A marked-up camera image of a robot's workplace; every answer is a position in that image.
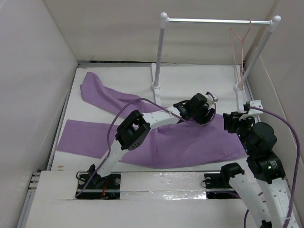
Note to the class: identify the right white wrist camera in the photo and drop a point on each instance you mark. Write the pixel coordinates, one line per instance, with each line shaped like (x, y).
(252, 109)

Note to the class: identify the white clothes rack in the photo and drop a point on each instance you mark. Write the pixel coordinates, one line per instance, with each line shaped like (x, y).
(244, 73)

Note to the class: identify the aluminium frame rail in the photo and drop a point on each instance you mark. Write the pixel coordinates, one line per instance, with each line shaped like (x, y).
(34, 176)

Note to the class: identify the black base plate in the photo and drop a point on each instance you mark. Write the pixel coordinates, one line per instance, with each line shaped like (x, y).
(107, 188)
(216, 188)

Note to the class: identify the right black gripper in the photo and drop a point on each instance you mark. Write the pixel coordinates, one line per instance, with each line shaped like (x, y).
(231, 119)

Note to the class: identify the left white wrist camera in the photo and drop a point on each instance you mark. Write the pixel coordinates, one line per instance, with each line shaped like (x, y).
(211, 98)

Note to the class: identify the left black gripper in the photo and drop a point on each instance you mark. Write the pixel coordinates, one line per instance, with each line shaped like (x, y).
(207, 113)

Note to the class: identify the purple trousers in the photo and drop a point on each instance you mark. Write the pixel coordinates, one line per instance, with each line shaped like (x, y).
(171, 146)

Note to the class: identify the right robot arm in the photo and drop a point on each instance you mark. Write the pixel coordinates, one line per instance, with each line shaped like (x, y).
(275, 210)

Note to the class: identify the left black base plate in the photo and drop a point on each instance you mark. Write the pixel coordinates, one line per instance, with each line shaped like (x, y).
(107, 188)

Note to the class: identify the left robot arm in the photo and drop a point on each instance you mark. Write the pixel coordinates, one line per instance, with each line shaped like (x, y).
(131, 133)

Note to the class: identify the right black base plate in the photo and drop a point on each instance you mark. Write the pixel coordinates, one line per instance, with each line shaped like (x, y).
(216, 188)

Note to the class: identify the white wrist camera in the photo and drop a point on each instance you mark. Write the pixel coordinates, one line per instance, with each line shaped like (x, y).
(252, 109)
(211, 98)

